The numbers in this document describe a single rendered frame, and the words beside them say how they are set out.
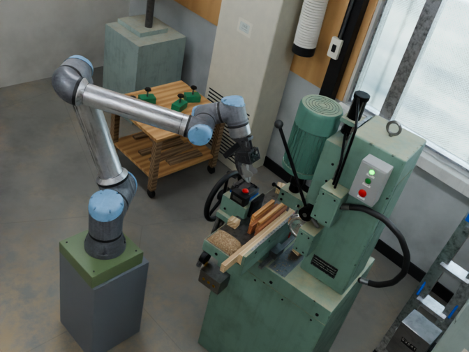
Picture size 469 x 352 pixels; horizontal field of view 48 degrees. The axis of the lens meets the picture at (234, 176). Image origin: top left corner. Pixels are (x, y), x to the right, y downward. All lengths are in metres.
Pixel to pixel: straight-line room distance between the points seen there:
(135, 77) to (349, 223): 2.60
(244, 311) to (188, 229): 1.13
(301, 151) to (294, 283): 0.57
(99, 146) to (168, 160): 1.47
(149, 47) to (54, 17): 1.01
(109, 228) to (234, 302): 0.70
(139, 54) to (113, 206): 2.05
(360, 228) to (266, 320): 0.69
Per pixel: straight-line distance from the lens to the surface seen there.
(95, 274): 2.43
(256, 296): 2.48
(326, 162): 2.11
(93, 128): 2.35
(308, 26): 3.52
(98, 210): 2.34
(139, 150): 3.87
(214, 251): 2.23
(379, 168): 1.90
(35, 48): 4.92
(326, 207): 2.04
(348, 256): 2.22
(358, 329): 3.37
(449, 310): 2.95
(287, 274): 2.34
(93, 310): 2.59
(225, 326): 2.76
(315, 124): 2.05
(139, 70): 4.27
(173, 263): 3.35
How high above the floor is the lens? 2.45
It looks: 37 degrees down
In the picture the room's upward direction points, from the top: 14 degrees clockwise
